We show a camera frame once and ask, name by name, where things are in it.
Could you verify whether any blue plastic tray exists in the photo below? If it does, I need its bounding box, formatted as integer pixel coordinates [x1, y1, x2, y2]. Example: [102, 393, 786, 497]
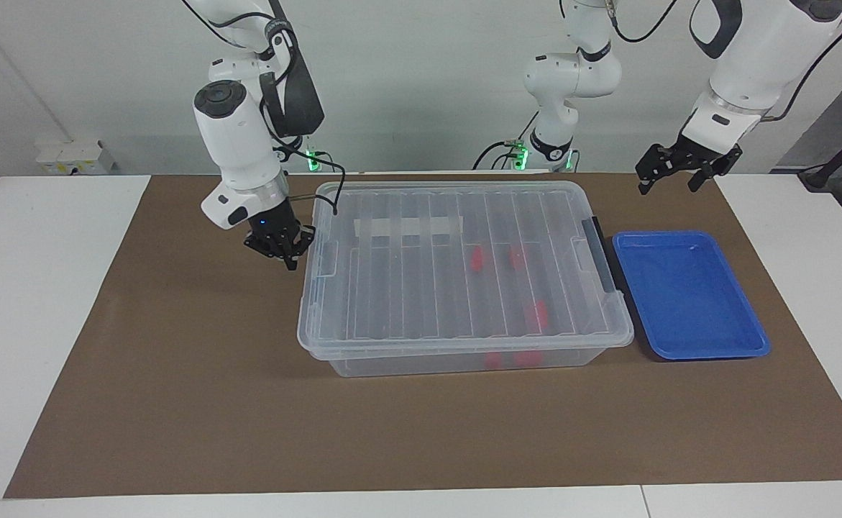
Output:
[611, 230, 773, 361]

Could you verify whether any clear plastic storage box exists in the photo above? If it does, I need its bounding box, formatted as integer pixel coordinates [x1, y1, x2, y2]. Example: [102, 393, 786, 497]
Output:
[297, 181, 635, 379]

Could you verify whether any white power strip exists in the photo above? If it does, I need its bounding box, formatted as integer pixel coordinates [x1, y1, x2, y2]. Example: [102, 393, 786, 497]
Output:
[35, 139, 116, 176]

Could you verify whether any black cable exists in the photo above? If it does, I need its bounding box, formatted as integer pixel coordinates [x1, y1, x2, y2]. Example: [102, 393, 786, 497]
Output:
[764, 16, 842, 123]
[259, 68, 348, 217]
[608, 0, 682, 44]
[472, 110, 541, 172]
[180, 0, 293, 62]

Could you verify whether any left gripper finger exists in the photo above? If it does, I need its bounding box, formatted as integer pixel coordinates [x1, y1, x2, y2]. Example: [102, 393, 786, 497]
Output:
[687, 145, 743, 194]
[634, 143, 682, 196]

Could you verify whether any black stand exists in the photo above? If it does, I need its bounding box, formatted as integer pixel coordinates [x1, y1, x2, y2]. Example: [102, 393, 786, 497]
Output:
[797, 115, 842, 193]

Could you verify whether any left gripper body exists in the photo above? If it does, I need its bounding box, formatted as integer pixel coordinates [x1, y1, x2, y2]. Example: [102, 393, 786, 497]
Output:
[669, 135, 725, 172]

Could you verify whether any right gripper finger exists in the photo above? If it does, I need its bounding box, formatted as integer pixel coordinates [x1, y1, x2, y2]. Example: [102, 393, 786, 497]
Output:
[243, 235, 298, 272]
[290, 224, 316, 261]

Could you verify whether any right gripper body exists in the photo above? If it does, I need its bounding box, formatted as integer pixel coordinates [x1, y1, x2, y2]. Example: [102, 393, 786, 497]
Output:
[247, 201, 299, 244]

